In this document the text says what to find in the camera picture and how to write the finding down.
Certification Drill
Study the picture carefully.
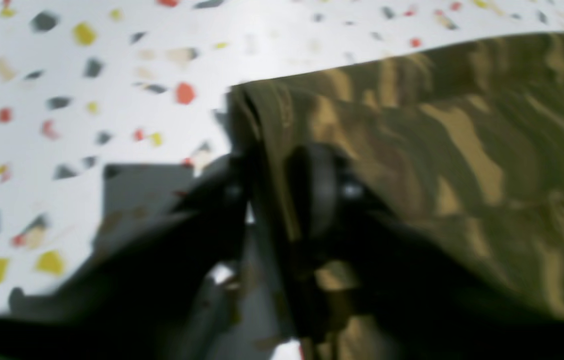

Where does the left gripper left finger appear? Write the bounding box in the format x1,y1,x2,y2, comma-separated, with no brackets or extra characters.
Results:
0,155,247,360

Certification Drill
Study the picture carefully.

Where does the camouflage T-shirt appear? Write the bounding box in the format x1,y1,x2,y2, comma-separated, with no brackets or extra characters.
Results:
227,32,564,360

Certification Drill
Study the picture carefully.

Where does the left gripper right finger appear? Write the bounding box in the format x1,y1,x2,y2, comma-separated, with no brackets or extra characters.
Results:
285,143,564,360

